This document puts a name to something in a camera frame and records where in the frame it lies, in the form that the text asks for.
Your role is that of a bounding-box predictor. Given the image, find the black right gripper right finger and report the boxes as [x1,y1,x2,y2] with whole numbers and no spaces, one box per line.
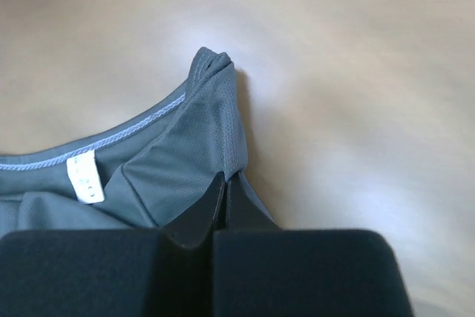
[212,174,413,316]

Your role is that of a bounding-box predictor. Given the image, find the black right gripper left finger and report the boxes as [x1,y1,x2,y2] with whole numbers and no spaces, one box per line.
[1,174,226,316]

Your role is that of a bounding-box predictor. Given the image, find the dark grey t shirt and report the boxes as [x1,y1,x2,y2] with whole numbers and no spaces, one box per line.
[0,46,249,232]

